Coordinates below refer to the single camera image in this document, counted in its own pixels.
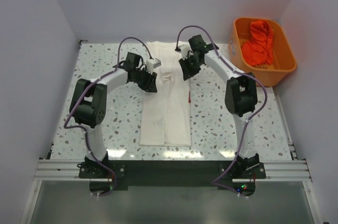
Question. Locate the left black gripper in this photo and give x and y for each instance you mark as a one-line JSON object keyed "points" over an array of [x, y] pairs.
{"points": [[150, 85]]}

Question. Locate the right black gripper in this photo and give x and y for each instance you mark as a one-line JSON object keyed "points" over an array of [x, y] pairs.
{"points": [[188, 73]]}

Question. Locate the white coca-cola t shirt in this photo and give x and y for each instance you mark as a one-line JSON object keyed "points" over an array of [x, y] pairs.
{"points": [[166, 114]]}

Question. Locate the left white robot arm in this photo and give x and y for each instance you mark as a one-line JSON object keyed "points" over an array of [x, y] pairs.
{"points": [[89, 101]]}

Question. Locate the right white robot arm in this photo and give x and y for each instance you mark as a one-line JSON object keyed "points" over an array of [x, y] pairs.
{"points": [[240, 96]]}

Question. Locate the orange t shirt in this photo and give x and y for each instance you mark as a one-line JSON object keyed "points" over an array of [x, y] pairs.
{"points": [[258, 50]]}

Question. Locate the orange plastic basket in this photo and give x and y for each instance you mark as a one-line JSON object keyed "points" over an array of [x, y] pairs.
{"points": [[283, 62]]}

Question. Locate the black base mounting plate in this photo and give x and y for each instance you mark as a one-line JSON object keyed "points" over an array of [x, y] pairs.
{"points": [[120, 175]]}

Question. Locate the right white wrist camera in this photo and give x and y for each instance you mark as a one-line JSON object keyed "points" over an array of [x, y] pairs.
{"points": [[184, 50]]}

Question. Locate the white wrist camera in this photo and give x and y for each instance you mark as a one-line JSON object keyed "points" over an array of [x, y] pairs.
{"points": [[152, 64], [184, 50]]}

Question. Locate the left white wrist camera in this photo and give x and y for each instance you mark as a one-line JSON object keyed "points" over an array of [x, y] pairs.
{"points": [[152, 64]]}

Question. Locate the aluminium frame rail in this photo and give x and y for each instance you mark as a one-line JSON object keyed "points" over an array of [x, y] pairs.
{"points": [[276, 171]]}

